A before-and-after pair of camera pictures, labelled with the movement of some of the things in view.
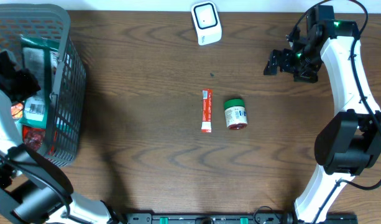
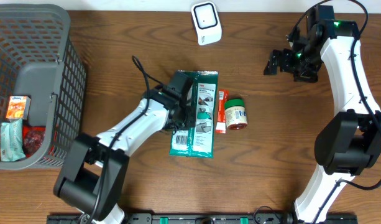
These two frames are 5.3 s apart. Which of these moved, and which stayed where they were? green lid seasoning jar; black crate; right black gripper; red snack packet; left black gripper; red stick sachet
Moved: red stick sachet; left black gripper
Stayed: right black gripper; red snack packet; black crate; green lid seasoning jar
